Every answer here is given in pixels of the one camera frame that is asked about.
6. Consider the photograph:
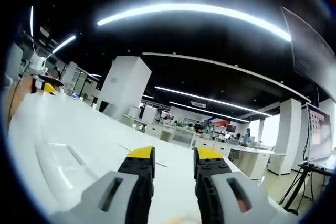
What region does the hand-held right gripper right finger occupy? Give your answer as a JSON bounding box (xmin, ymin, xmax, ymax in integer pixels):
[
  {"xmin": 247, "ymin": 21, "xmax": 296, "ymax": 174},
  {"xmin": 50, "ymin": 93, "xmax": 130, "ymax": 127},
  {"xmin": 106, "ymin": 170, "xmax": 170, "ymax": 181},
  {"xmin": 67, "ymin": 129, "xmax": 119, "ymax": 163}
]
[{"xmin": 193, "ymin": 146, "xmax": 291, "ymax": 224}]

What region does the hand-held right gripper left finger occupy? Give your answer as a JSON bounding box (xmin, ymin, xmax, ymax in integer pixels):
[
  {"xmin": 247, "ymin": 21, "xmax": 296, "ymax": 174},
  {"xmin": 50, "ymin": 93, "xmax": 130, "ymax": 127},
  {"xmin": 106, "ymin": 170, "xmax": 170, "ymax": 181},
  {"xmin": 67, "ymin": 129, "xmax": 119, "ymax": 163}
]
[{"xmin": 51, "ymin": 145, "xmax": 156, "ymax": 224}]

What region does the white plastic storage box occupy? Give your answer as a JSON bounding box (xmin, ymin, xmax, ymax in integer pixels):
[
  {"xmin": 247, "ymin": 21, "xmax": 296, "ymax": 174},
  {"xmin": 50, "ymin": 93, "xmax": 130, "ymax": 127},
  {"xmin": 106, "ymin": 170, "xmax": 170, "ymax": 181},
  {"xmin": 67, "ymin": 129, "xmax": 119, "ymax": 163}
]
[{"xmin": 9, "ymin": 119, "xmax": 124, "ymax": 216}]

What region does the short ceiling light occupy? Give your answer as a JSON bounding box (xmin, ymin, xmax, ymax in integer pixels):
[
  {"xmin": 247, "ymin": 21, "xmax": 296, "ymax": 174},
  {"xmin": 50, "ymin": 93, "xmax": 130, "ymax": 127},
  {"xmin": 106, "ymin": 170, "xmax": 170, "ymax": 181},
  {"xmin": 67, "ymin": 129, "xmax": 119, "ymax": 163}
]
[{"xmin": 51, "ymin": 34, "xmax": 77, "ymax": 54}]

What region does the white office desk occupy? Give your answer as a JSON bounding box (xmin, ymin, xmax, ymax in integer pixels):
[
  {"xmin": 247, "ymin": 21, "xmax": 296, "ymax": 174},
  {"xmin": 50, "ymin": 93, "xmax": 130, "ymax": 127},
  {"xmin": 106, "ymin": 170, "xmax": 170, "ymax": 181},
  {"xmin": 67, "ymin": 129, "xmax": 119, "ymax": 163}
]
[{"xmin": 227, "ymin": 145, "xmax": 277, "ymax": 180}]

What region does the black tripod stand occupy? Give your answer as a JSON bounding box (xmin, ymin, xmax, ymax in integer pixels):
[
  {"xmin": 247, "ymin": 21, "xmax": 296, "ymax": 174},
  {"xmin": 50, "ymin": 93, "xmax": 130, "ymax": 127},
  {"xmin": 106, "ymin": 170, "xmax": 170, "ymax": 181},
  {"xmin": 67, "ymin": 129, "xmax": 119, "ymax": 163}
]
[{"xmin": 277, "ymin": 165, "xmax": 310, "ymax": 216}]

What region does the white square pillar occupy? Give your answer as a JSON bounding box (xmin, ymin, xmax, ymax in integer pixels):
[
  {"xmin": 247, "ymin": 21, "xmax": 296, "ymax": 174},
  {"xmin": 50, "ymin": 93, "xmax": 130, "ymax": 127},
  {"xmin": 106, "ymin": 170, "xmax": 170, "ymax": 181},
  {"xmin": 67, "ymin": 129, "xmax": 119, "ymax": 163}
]
[{"xmin": 96, "ymin": 55, "xmax": 153, "ymax": 128}]

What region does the thin ceiling light strip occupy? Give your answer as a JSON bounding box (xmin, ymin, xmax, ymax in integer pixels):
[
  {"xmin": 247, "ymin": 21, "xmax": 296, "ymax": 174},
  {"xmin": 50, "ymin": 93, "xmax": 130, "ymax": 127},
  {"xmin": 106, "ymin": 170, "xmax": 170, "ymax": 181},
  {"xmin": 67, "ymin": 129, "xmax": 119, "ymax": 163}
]
[
  {"xmin": 169, "ymin": 101, "xmax": 250, "ymax": 123},
  {"xmin": 154, "ymin": 86, "xmax": 272, "ymax": 118}
]

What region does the narrow white pillar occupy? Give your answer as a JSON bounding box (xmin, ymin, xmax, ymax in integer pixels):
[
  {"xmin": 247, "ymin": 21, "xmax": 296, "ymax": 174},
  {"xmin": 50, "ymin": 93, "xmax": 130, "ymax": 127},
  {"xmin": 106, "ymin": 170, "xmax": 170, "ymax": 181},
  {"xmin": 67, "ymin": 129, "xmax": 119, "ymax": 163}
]
[{"xmin": 267, "ymin": 98, "xmax": 303, "ymax": 177}]

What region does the computer monitor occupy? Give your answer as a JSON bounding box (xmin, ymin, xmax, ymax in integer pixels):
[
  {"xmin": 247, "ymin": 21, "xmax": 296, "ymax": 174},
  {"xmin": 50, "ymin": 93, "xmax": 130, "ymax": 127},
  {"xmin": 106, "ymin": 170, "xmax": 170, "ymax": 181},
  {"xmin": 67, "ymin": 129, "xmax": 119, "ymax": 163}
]
[{"xmin": 305, "ymin": 102, "xmax": 336, "ymax": 162}]

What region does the long ceiling light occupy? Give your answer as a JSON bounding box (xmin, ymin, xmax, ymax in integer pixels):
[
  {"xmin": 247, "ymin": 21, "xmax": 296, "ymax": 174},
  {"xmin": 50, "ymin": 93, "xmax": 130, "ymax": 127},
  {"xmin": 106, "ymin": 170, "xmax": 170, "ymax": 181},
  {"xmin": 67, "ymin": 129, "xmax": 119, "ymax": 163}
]
[{"xmin": 96, "ymin": 3, "xmax": 292, "ymax": 42}]

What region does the black cable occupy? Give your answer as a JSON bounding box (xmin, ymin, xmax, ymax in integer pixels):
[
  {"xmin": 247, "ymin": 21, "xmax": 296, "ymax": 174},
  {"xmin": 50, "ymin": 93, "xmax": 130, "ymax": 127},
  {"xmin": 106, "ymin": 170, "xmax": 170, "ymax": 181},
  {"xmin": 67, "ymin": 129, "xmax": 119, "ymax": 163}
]
[{"xmin": 7, "ymin": 60, "xmax": 31, "ymax": 122}]

